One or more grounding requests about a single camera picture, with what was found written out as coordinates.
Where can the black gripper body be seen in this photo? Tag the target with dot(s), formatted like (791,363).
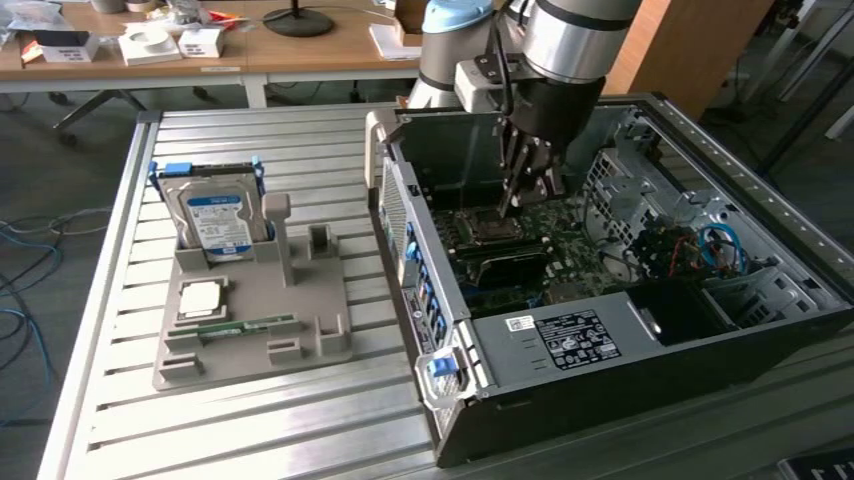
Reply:
(556,110)

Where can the graphics card with black shroud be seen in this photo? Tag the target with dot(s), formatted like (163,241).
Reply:
(507,267)

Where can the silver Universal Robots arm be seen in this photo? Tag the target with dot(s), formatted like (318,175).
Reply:
(574,45)

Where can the CPU socket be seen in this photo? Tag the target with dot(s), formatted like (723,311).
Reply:
(487,230)

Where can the green motherboard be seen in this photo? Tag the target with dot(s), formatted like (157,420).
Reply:
(580,250)

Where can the wooden cabinet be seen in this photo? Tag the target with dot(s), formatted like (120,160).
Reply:
(687,55)

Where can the white paper stack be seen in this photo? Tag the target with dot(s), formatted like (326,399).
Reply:
(394,47)

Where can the black plastic fan shroud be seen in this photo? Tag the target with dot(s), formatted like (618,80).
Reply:
(680,310)

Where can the grey power supply unit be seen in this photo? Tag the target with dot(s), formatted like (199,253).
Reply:
(514,350)

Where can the grey metal disk bay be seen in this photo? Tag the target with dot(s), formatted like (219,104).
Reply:
(761,295)

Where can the blue case latch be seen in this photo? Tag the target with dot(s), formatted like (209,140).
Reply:
(442,367)

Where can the black round lamp base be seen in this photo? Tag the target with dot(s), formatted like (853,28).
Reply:
(296,25)

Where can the grey parts rack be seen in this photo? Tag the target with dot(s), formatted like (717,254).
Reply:
(260,320)

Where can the black open PC case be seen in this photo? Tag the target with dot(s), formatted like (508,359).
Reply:
(600,415)

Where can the small white box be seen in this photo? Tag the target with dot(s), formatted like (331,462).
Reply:
(200,44)

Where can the green RAM stick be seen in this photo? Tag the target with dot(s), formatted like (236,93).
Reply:
(227,328)

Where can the silver CPU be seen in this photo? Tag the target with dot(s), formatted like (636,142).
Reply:
(200,300)

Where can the white box with tape roll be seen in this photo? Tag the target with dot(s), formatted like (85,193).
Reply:
(149,47)

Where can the wooden desk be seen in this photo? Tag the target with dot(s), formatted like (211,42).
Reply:
(133,72)

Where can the white box with black inlay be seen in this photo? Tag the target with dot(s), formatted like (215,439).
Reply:
(67,47)

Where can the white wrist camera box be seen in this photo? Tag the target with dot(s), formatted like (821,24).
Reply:
(475,92)

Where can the hard disk with blue bracket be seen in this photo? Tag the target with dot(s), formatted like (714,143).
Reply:
(213,220)

